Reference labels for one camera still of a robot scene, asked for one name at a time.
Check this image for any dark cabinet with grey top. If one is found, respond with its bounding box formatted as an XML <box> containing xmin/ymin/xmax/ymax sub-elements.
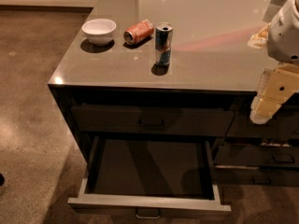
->
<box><xmin>47</xmin><ymin>0</ymin><xmax>299</xmax><ymax>189</ymax></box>

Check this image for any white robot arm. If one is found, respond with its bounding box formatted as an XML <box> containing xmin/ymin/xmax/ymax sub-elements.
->
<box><xmin>248</xmin><ymin>0</ymin><xmax>299</xmax><ymax>124</ymax></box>

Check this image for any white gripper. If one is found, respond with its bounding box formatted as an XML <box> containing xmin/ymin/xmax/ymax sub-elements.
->
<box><xmin>249</xmin><ymin>63</ymin><xmax>299</xmax><ymax>124</ymax></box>

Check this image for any orange soda can lying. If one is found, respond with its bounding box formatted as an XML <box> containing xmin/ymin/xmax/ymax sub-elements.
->
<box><xmin>123</xmin><ymin>20</ymin><xmax>154</xmax><ymax>45</ymax></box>

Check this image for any blue silver energy drink can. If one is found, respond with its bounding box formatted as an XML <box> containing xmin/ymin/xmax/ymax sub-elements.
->
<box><xmin>155</xmin><ymin>22</ymin><xmax>173</xmax><ymax>66</ymax></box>

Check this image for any white ceramic bowl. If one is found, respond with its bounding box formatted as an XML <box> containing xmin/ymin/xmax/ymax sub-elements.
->
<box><xmin>81</xmin><ymin>19</ymin><xmax>117</xmax><ymax>46</ymax></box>

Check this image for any dark object on floor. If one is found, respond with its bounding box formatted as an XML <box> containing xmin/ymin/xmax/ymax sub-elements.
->
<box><xmin>0</xmin><ymin>174</ymin><xmax>6</xmax><ymax>187</ymax></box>

